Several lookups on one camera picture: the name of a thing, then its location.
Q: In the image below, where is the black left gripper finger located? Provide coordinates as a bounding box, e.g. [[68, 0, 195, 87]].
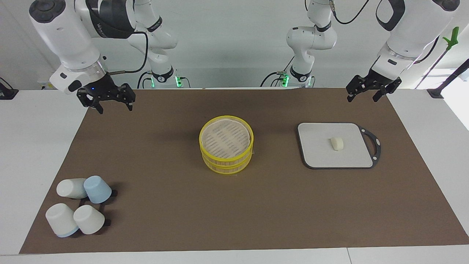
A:
[[346, 74, 369, 103], [372, 78, 402, 103]]

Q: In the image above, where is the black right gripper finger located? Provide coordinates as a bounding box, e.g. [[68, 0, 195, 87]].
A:
[[77, 90, 105, 115], [117, 84, 136, 111]]

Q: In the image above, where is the yellow-rimmed steamer lid tray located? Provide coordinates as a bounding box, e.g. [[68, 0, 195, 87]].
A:
[[199, 115, 254, 164]]

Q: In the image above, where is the white perforated steamer liner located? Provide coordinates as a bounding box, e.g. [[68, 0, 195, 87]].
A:
[[202, 118, 251, 159]]

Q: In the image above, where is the yellow-rimmed bamboo steamer basket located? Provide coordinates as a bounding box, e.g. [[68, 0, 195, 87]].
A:
[[201, 148, 253, 175]]

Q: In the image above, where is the thin black rod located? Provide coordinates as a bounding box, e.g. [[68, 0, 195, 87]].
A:
[[415, 48, 449, 89]]

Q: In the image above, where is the black stand with foot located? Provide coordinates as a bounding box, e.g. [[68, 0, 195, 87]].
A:
[[427, 58, 469, 99]]

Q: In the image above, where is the grey cutting board dark rim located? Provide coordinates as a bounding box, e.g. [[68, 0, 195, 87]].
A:
[[296, 122, 381, 170]]

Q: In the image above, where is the green clamp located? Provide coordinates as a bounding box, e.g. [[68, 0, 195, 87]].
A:
[[442, 26, 460, 51]]

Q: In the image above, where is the light blue plastic cup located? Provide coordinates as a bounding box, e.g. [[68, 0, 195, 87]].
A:
[[84, 176, 112, 204]]

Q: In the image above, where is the white plastic cup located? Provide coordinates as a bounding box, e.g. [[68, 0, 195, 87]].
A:
[[56, 178, 88, 199]]

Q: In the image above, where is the cream plastic cup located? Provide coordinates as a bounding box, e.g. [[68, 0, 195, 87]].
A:
[[73, 205, 106, 235]]

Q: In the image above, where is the white cup with blue rim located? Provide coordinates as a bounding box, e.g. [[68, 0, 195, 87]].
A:
[[45, 203, 79, 238]]

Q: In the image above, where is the brown table mat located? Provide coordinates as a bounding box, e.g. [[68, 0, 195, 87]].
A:
[[19, 87, 469, 254]]

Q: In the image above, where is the black base power cable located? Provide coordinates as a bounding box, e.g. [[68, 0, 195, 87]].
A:
[[260, 71, 285, 88], [137, 71, 153, 89]]

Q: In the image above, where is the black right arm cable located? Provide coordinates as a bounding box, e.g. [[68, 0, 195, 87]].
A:
[[106, 31, 149, 76]]

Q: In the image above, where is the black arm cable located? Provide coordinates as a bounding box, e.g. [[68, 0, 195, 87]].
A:
[[331, 0, 440, 65], [106, 31, 149, 76]]

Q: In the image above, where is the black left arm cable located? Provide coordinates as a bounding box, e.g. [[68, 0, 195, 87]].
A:
[[331, 0, 440, 65]]

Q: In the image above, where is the black table clamp mount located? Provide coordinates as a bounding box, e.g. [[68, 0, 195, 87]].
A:
[[0, 77, 19, 100]]

